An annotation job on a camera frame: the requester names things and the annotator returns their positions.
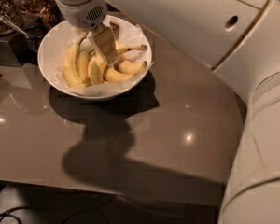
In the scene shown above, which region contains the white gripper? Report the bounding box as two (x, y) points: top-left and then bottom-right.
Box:
(55, 0), (119, 67)

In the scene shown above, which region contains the large top yellow banana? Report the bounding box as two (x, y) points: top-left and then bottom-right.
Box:
(88, 43), (147, 85)

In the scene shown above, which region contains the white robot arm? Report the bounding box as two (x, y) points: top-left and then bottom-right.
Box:
(55, 0), (280, 224)

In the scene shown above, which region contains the right short yellow banana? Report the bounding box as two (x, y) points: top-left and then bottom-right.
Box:
(114, 54), (147, 75)

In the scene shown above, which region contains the lower middle yellow banana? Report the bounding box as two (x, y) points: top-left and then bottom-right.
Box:
(104, 67), (133, 82)

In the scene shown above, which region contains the leftmost yellow banana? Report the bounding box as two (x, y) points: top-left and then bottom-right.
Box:
(63, 36), (90, 88)

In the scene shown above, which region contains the white bowl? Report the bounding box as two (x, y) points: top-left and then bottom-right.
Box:
(37, 15), (153, 101)

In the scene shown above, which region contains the container of dried snacks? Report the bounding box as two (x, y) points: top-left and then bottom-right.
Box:
(16, 0), (61, 29)

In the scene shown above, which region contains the dark metal tray stand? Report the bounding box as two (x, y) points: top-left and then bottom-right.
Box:
(0, 25), (49, 67)

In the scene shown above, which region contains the metal scoop handle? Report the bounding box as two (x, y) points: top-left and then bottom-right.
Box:
(0, 15), (29, 38)

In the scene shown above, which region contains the black cable on floor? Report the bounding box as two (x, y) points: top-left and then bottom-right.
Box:
(0, 204), (35, 224)

